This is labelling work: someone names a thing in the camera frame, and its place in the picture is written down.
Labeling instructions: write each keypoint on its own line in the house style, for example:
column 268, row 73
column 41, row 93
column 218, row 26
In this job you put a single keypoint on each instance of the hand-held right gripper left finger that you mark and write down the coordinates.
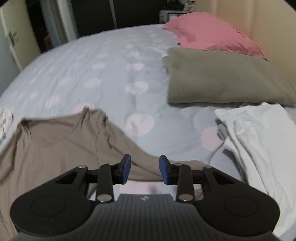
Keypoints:
column 126, row 169

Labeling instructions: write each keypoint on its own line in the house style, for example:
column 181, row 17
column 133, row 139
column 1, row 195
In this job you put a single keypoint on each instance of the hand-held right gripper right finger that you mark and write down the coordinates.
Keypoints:
column 163, row 169

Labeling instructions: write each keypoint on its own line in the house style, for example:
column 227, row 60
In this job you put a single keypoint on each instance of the taupe shirt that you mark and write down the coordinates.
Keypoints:
column 57, row 150

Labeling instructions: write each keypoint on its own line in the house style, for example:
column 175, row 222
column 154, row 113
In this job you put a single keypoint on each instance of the white shirt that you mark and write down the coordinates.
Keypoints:
column 259, row 143

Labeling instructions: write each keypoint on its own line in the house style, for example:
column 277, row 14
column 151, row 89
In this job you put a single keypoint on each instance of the olive fleece blanket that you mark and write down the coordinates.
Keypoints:
column 219, row 76

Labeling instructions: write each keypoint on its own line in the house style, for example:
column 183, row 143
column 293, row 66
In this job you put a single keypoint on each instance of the polka dot bed sheet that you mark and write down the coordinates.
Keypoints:
column 92, row 64

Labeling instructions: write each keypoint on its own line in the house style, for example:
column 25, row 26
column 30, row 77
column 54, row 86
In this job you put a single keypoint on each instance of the pink pillow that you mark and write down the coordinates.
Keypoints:
column 208, row 32

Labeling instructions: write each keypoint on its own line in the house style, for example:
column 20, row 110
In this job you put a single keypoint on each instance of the white nightstand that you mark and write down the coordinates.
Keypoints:
column 171, row 16

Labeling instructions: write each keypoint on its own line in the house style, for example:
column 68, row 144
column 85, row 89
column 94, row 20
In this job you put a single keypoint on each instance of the dark wardrobe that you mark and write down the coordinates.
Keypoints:
column 127, row 14

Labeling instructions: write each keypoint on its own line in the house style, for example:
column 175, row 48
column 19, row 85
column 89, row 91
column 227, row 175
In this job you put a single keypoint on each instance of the cream door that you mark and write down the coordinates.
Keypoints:
column 23, row 34

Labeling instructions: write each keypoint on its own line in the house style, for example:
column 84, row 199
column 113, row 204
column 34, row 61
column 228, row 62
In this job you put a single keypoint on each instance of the beige headboard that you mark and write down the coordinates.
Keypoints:
column 266, row 27

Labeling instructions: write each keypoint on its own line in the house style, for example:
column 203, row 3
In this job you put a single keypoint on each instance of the picture frame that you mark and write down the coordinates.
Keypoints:
column 189, row 7

